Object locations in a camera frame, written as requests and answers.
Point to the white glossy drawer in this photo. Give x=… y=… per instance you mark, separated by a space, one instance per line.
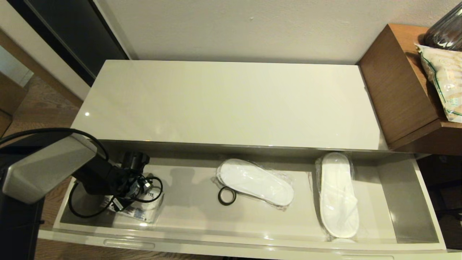
x=252 y=224

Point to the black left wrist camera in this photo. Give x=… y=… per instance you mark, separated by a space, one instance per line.
x=134 y=160

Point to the white slipper in crumpled plastic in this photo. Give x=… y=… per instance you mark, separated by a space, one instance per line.
x=256 y=182

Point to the brown wooden door trim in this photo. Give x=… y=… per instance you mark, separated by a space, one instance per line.
x=36 y=65

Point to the clear snack bag green print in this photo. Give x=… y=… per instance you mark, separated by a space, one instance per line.
x=445 y=79

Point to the dark glass vase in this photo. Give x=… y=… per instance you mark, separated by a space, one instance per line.
x=445 y=34

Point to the black tape roll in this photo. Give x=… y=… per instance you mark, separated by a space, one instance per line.
x=219 y=196

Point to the white glossy cabinet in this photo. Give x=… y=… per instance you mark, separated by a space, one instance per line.
x=223 y=104

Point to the brown wooden furniture piece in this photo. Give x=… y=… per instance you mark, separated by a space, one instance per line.
x=9 y=95

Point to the white tissue pack blue print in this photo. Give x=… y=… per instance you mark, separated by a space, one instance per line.
x=144 y=212

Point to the white slipper in smooth plastic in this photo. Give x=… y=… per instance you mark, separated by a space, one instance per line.
x=339 y=198

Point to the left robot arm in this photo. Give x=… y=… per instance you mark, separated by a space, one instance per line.
x=43 y=169

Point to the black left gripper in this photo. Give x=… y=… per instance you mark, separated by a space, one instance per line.
x=122 y=184

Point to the brown wooden desk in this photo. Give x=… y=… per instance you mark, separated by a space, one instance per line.
x=393 y=86

